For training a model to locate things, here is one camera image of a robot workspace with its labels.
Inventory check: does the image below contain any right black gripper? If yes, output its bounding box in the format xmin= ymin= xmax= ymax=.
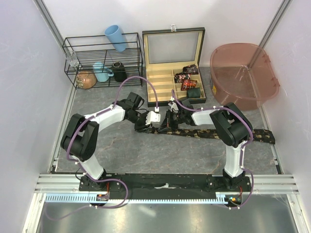
xmin=158 ymin=110 xmax=185 ymax=132

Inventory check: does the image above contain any dark floral necktie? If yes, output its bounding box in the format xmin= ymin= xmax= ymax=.
xmin=138 ymin=127 xmax=276 ymax=145

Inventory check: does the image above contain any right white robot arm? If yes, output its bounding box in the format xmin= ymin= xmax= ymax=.
xmin=158 ymin=97 xmax=253 ymax=191

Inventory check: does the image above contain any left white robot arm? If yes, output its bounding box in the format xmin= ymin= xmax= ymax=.
xmin=61 ymin=92 xmax=156 ymax=191

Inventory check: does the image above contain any dark green rolled tie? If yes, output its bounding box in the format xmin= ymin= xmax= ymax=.
xmin=187 ymin=87 xmax=201 ymax=99

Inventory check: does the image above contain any red patterned rolled tie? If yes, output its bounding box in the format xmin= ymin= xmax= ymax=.
xmin=181 ymin=79 xmax=197 ymax=91

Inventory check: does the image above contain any black pink floral rolled tie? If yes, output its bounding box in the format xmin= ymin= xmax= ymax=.
xmin=174 ymin=72 xmax=191 ymax=83

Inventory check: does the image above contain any dark pink patterned rolled tie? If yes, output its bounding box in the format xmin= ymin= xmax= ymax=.
xmin=183 ymin=64 xmax=199 ymax=75

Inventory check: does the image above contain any black ceramic jar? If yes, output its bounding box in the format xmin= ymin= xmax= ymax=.
xmin=111 ymin=62 xmax=127 ymax=83

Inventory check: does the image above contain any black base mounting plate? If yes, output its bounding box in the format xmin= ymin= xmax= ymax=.
xmin=79 ymin=173 xmax=251 ymax=199

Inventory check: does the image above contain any black wooden tie box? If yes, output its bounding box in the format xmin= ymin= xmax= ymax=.
xmin=142 ymin=25 xmax=205 ymax=107

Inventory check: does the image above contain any light blue mug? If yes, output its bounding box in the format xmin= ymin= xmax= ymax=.
xmin=93 ymin=62 xmax=114 ymax=83

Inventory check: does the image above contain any brown round vase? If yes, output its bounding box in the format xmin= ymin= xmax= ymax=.
xmin=76 ymin=70 xmax=97 ymax=89

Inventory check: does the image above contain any pink transparent plastic tub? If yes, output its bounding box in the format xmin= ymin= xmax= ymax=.
xmin=210 ymin=43 xmax=280 ymax=111

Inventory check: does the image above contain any blue plastic cup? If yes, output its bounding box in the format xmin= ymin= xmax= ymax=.
xmin=104 ymin=25 xmax=127 ymax=52

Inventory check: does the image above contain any clear glass cup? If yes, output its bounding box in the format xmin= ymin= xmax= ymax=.
xmin=65 ymin=50 xmax=79 ymax=67

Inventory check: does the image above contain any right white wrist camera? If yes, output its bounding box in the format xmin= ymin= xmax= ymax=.
xmin=168 ymin=97 xmax=179 ymax=113

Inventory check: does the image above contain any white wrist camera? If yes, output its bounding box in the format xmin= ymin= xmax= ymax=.
xmin=168 ymin=97 xmax=179 ymax=113
xmin=145 ymin=107 xmax=161 ymax=125

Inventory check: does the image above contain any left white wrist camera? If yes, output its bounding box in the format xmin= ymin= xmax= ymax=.
xmin=145 ymin=107 xmax=161 ymax=125

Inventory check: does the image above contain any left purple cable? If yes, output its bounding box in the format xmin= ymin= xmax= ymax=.
xmin=43 ymin=76 xmax=160 ymax=220

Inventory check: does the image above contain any purple cable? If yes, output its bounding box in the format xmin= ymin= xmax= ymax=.
xmin=171 ymin=89 xmax=255 ymax=210
xmin=43 ymin=76 xmax=160 ymax=220

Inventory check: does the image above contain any black wire rack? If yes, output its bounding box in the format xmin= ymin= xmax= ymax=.
xmin=62 ymin=33 xmax=144 ymax=89

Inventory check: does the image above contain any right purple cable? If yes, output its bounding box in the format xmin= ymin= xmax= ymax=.
xmin=171 ymin=89 xmax=255 ymax=210

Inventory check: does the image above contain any light blue cable duct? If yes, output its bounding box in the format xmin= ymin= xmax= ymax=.
xmin=45 ymin=193 xmax=242 ymax=205

